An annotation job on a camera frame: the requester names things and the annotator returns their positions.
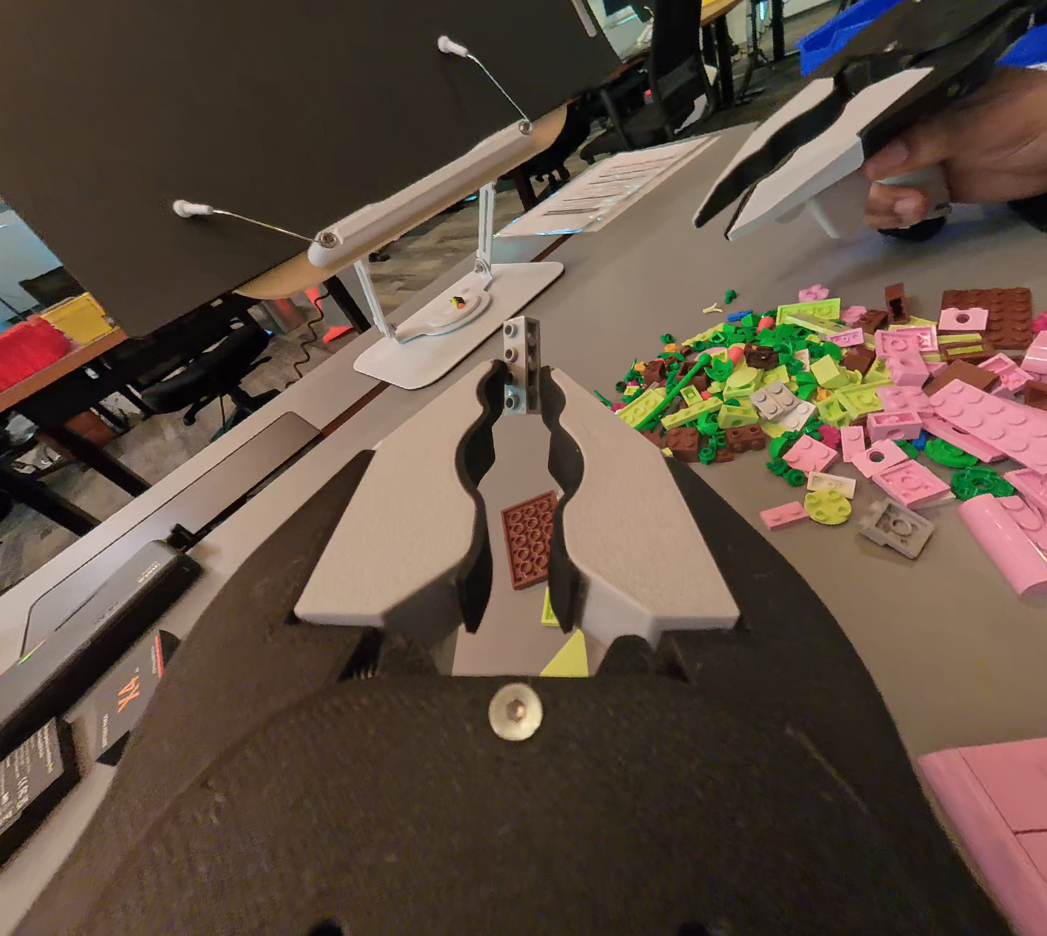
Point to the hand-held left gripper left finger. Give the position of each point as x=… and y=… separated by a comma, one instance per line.
x=384, y=543

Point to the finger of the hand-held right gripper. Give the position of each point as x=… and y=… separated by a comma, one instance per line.
x=785, y=114
x=810, y=167

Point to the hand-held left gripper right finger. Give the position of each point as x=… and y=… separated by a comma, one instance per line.
x=646, y=543

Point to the pile of mixed toy bricks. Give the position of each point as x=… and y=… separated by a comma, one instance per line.
x=736, y=380

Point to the pink rounded tile block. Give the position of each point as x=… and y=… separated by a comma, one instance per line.
x=998, y=830

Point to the person's right hand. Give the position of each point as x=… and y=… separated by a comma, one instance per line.
x=998, y=143

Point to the blue plastic bin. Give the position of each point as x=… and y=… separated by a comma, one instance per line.
x=851, y=28

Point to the brown rectangular plate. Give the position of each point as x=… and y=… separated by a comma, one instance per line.
x=530, y=539

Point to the lime smooth tile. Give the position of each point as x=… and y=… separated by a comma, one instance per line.
x=568, y=662

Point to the black office chair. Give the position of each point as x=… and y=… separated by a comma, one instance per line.
x=204, y=372
x=683, y=12

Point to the printed paper sheet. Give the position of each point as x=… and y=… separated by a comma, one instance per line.
x=605, y=184

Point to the grey square plate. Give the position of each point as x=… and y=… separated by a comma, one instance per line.
x=896, y=527

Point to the black box orange mark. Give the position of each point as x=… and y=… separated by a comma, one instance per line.
x=131, y=699

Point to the long flat black device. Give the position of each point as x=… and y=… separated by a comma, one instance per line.
x=98, y=625

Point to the long pink curved brick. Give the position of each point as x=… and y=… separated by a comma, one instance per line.
x=1006, y=543

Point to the red bin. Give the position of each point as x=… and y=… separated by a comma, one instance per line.
x=33, y=355

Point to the small black box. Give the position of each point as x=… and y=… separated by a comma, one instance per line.
x=37, y=789

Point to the large black panel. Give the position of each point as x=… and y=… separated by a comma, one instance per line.
x=245, y=53

